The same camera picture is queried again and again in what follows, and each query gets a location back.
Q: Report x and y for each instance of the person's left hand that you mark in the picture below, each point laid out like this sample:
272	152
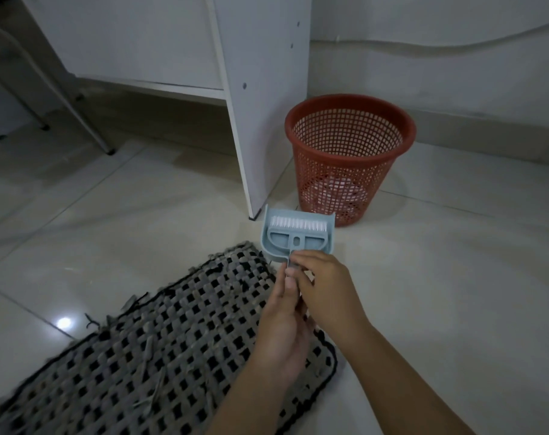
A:
279	335

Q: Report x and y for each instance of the person's right hand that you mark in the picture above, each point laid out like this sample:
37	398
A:
329	294

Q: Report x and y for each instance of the person's left thumb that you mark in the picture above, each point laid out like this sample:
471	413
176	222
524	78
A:
291	292

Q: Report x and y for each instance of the person's right fingers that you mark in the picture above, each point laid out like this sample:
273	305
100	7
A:
307	259

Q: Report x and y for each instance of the light blue plastic dustpan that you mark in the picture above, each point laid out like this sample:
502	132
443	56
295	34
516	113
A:
278	242

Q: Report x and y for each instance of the blue brush with white bristles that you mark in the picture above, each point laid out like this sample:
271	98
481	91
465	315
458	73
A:
297	225

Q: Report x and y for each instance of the person's left forearm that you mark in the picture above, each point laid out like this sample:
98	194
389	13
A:
252	407

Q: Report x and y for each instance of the person's right forearm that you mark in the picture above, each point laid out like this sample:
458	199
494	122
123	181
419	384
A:
406	389

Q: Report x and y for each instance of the crumpled white paper trash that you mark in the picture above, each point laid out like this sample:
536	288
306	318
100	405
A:
344	190

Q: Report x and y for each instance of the red plastic mesh wastebasket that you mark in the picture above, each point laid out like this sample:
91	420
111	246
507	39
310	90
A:
347	153

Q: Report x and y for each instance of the grey black woven floor mat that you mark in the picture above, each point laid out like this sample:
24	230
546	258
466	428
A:
165	348

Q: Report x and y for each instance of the white wooden desk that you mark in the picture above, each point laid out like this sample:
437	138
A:
256	86

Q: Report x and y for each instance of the metal frame chair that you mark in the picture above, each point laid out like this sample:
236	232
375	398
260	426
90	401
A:
43	86

